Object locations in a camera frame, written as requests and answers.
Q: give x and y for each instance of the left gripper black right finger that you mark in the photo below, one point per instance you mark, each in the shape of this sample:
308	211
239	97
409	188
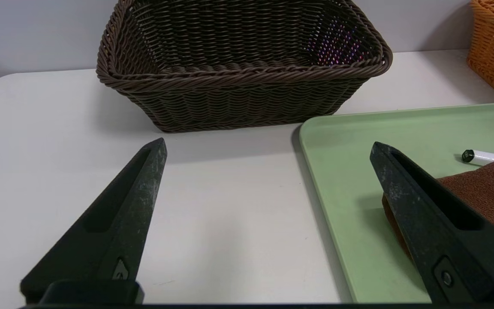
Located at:
427	231

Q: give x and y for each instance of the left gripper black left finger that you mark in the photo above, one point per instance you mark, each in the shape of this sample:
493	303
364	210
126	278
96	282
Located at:
109	240

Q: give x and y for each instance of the white marker pen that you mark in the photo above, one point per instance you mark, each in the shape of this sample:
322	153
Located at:
485	157

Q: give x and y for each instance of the dark brown wicker basket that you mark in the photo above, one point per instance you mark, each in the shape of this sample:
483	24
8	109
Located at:
238	98

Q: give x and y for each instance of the light green plastic tray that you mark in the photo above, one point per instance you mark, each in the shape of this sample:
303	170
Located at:
350	180

